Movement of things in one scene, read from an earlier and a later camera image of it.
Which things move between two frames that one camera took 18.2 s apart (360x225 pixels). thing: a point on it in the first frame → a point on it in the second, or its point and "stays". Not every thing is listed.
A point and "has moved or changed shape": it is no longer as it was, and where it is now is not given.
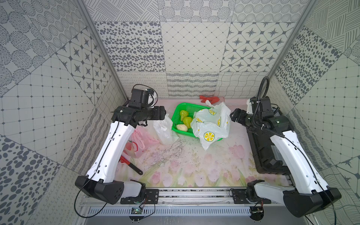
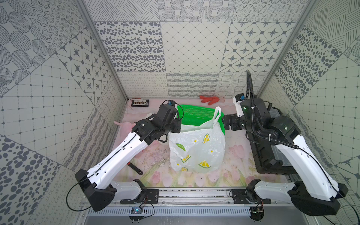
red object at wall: x=212 y=100 stays
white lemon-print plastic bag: x=211 y=124 has moved or changed shape
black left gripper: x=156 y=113 → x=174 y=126
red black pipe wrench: x=123 y=160 stays
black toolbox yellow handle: x=268 y=158 stays
